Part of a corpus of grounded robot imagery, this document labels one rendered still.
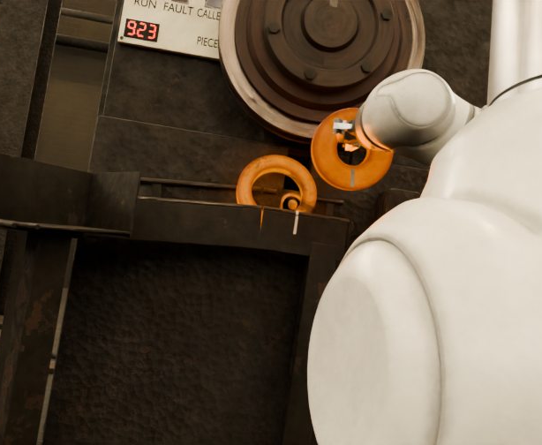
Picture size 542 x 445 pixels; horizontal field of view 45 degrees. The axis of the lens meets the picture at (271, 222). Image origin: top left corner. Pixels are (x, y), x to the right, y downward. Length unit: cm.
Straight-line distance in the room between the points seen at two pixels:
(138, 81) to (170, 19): 17
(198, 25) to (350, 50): 40
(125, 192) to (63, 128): 661
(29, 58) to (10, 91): 23
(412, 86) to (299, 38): 62
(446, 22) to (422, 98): 94
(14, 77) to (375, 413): 408
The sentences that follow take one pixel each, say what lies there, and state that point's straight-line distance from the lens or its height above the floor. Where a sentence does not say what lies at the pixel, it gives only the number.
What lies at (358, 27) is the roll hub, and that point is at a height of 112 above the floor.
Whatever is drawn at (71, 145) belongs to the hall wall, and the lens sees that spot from 778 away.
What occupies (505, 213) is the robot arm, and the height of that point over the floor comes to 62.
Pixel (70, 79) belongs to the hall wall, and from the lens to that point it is 795.
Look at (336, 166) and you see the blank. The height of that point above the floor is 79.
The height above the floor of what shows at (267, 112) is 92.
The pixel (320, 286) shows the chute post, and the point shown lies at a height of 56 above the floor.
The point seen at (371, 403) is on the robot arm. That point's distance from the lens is 25.
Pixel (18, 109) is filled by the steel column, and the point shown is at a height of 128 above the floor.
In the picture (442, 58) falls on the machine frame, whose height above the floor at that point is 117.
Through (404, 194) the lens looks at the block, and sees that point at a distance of 149.
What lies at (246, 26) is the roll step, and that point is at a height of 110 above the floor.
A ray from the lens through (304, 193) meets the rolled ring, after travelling 149.
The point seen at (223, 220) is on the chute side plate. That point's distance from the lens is 142.
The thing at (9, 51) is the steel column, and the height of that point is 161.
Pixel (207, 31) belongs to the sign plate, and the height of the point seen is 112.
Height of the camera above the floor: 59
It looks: 4 degrees up
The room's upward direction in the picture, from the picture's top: 9 degrees clockwise
